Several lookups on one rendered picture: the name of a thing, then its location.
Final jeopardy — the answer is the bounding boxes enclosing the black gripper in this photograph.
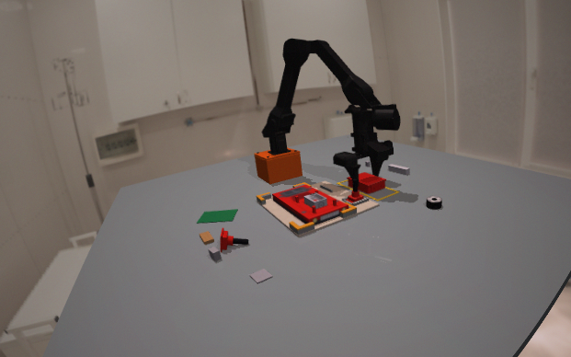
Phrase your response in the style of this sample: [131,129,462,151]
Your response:
[333,129,384,186]

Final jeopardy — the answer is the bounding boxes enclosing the small black tyre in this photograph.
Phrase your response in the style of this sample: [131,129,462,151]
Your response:
[426,196,442,210]

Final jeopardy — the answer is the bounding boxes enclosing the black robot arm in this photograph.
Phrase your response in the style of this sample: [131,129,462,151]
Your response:
[262,39,401,163]

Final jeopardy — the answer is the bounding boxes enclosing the green rectangular mat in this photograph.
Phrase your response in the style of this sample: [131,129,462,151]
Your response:
[197,209,238,224]

